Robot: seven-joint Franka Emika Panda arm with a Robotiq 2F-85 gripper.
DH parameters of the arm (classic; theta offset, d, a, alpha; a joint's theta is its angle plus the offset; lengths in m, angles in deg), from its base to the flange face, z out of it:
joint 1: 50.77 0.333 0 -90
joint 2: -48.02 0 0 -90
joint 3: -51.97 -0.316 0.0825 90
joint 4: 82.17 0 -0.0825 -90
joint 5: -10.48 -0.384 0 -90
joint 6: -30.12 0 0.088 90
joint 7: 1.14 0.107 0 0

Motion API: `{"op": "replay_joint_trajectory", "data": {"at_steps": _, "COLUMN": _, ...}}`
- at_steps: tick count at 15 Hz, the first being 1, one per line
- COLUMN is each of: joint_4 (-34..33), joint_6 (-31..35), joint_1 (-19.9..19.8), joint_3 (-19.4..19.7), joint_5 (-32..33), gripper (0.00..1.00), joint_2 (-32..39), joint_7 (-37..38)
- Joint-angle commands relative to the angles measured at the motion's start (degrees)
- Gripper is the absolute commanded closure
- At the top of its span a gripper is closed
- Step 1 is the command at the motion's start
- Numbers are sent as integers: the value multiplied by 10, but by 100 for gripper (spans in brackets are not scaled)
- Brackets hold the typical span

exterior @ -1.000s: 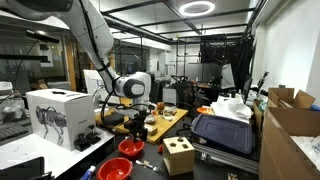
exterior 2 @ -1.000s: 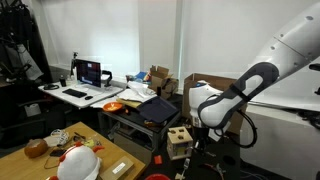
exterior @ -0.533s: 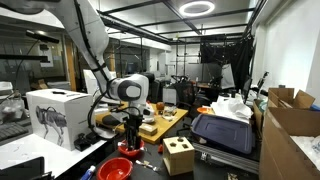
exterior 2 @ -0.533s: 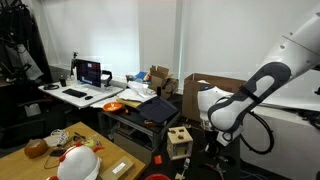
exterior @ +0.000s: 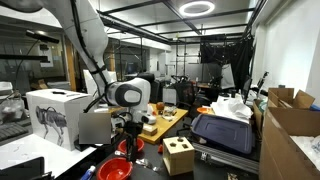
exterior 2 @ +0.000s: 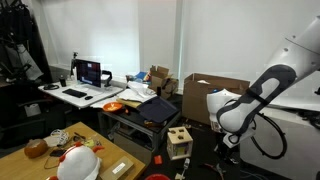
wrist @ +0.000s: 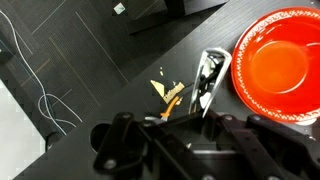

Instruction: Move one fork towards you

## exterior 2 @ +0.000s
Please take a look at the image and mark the black webcam tripod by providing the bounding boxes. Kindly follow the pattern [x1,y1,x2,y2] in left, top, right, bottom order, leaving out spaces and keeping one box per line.
[69,51,80,80]

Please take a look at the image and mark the silver fork with white tape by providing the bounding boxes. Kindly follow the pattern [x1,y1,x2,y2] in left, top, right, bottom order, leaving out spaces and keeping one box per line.
[174,158,191,180]

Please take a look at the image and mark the black phone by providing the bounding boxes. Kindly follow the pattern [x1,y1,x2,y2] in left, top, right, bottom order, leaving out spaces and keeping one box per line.
[49,148,68,158]

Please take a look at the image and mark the wooden shape sorter cube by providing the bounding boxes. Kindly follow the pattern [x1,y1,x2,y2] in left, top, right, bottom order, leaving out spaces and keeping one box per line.
[166,126,194,162]

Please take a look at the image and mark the large cardboard box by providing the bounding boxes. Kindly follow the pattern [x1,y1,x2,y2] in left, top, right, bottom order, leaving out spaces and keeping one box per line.
[181,72,251,126]

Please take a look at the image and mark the orange bowl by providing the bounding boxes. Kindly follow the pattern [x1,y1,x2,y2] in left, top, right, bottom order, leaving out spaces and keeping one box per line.
[101,101,125,114]

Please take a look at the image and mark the white paper bag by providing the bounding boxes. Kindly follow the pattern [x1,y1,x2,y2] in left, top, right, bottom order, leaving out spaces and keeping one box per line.
[23,102,42,118]

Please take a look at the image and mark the black headphones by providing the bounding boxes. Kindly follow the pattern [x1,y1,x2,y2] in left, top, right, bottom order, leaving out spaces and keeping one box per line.
[42,83,60,91]

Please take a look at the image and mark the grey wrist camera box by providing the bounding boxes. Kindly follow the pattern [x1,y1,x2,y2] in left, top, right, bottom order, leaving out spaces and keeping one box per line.
[222,129,257,149]

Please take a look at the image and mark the black office chair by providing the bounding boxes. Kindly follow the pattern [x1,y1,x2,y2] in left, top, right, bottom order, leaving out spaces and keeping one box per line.
[0,79,67,149]

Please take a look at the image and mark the red plastic bowl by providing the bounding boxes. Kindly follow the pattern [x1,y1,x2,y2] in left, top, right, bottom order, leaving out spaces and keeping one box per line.
[143,173,172,180]

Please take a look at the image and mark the black headset stand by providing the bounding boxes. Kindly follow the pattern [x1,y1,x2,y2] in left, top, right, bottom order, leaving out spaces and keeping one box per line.
[101,69,114,89]

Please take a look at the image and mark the black hanging cloth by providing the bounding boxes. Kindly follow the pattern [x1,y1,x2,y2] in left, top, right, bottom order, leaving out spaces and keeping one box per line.
[0,0,53,84]

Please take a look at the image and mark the blue bag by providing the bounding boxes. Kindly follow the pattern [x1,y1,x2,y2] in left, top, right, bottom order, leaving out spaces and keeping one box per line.
[134,70,153,84]

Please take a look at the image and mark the white desk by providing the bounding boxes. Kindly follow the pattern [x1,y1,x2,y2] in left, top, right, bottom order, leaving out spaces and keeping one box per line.
[37,80,125,110]

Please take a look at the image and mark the white plastic bag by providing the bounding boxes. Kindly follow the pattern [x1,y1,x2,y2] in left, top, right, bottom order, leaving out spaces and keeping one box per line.
[116,80,158,104]

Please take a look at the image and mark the black cable bundle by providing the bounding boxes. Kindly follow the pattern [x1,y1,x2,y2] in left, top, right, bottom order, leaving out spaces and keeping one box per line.
[295,109,320,132]

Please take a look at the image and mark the black metal cart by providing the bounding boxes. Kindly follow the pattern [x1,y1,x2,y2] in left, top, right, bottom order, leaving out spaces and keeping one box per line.
[100,108,183,154]

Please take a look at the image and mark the small orange block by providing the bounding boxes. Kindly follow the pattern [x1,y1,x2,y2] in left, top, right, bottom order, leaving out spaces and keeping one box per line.
[153,154,164,166]

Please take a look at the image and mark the brown ball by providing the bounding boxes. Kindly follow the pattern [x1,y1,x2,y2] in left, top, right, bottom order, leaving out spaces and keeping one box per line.
[23,138,50,159]

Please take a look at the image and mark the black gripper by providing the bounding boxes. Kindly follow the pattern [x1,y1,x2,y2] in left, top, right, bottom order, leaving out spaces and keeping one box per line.
[215,133,241,161]

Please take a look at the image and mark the small open cardboard box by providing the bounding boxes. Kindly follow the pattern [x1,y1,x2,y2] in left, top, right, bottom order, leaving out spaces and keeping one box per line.
[148,64,180,101]

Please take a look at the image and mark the grey fabric panel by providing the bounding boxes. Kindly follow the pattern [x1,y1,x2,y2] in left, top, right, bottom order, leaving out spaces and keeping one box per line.
[3,43,45,82]

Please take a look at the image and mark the flat cardboard box white label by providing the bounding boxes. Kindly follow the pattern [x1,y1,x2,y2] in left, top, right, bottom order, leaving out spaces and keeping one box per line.
[98,155,135,180]

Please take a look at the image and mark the green yellow toy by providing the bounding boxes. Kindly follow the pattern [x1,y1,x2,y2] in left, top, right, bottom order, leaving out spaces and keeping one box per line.
[82,137,98,150]

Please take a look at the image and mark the black cup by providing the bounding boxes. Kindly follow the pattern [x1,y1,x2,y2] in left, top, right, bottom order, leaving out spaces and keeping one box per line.
[59,74,68,88]

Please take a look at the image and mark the white cabinet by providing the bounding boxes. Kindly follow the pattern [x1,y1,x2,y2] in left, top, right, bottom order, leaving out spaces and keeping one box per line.
[239,99,320,180]

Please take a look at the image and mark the wooden table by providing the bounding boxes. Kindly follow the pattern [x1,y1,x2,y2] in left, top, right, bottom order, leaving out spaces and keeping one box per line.
[0,121,147,180]

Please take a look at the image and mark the tan folder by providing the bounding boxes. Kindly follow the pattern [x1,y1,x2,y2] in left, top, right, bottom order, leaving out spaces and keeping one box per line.
[115,97,143,110]

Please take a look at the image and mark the black keyboard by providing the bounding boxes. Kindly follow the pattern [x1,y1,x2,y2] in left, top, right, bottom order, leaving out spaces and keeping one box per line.
[61,87,88,99]

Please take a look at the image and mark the dark blue bin lid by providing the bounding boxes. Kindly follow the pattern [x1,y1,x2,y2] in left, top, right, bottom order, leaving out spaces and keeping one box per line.
[136,95,181,125]

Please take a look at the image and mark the orange handled pliers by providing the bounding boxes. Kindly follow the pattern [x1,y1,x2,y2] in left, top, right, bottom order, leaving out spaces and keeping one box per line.
[201,162,228,178]

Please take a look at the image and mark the white patterned cloth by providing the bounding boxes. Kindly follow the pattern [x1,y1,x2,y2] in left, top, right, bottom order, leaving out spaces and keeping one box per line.
[43,128,71,148]

